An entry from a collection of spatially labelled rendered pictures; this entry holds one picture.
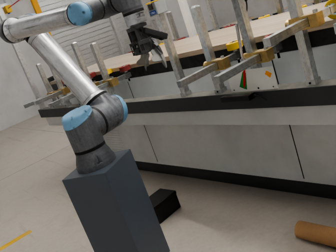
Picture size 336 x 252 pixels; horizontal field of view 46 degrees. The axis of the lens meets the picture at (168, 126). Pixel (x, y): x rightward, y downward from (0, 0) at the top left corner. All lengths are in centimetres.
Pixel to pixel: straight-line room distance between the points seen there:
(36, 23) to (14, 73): 744
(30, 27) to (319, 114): 128
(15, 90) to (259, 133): 752
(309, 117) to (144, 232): 92
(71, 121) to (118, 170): 31
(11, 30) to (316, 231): 163
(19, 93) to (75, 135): 749
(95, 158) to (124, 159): 15
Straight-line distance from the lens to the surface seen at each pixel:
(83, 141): 181
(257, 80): 179
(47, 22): 179
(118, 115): 193
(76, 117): 179
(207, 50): 192
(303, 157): 214
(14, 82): 926
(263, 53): 172
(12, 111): 922
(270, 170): 231
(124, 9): 165
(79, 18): 163
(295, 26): 151
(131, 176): 192
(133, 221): 190
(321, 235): 188
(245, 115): 195
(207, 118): 213
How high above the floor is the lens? 115
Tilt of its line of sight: 15 degrees down
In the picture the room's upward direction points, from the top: 20 degrees counter-clockwise
